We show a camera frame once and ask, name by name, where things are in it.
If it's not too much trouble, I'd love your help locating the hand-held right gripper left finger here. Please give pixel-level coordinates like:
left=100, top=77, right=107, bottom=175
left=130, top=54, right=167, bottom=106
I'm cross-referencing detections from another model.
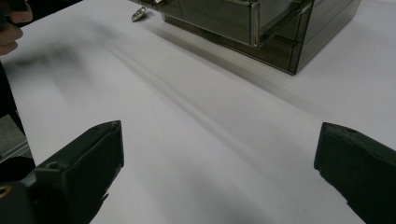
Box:
left=33, top=119, right=125, bottom=224

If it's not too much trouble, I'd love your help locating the smoky clear acrylic drawer box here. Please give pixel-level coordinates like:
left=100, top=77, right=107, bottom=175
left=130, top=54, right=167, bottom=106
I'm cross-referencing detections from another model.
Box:
left=162, top=0, right=362, bottom=76

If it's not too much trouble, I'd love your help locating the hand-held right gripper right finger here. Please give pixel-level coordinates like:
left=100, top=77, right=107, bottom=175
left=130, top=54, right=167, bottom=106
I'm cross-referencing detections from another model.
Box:
left=313, top=121, right=396, bottom=224

